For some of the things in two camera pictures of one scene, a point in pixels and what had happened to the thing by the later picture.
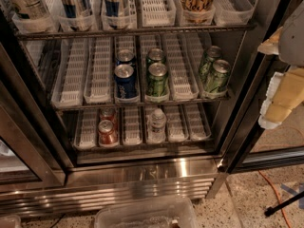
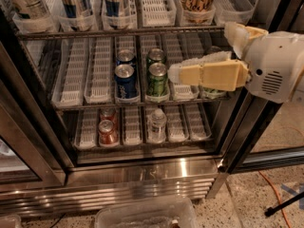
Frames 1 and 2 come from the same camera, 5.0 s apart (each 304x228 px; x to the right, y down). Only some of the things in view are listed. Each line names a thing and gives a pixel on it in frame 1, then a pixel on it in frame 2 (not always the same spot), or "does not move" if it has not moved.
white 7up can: x=28 y=2 does not move
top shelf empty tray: x=158 y=8 does not move
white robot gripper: x=294 y=40 → x=272 y=63
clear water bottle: x=157 y=127 does not move
